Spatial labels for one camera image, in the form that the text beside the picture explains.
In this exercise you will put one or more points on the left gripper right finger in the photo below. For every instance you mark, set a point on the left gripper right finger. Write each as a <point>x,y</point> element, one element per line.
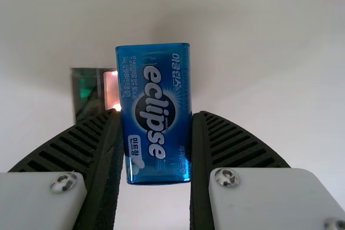
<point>242,176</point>

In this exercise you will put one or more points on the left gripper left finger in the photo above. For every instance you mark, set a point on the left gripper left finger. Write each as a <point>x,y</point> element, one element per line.
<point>67,160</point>

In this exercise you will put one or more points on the small square scanner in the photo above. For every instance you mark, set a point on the small square scanner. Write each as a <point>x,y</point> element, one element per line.
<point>91,92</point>

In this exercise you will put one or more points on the blue rectangular mint box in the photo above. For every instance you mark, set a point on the blue rectangular mint box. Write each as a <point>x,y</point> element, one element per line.
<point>156,111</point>

